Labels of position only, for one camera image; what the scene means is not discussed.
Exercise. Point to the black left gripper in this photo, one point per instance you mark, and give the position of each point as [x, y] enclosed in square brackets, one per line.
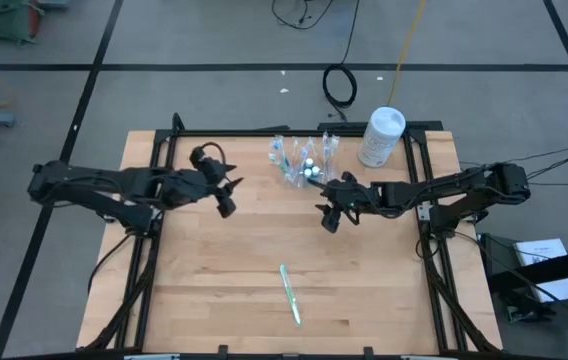
[191, 185]

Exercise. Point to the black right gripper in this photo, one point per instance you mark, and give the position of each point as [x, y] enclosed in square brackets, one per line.
[351, 197]

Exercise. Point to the blue mouthwash bottle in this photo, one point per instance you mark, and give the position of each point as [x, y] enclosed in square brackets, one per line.
[309, 161]
[316, 170]
[307, 173]

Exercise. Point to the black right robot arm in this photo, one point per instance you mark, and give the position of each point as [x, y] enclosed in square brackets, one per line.
[439, 187]

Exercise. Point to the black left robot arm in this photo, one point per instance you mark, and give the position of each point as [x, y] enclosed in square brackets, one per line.
[89, 180]

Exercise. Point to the white wipes canister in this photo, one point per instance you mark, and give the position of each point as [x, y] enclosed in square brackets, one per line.
[381, 140]

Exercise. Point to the white booklet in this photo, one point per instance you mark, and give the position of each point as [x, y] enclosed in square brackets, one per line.
[539, 250]

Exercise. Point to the black side stand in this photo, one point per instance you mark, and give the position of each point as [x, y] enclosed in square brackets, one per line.
[554, 265]

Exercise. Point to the green bag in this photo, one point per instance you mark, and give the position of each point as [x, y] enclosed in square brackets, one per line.
[6, 20]

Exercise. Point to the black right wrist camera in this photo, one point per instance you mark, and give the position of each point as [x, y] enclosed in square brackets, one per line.
[330, 222]

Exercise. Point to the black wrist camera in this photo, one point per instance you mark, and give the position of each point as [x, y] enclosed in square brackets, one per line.
[330, 222]
[225, 206]

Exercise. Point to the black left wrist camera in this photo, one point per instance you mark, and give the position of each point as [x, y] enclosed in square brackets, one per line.
[225, 206]

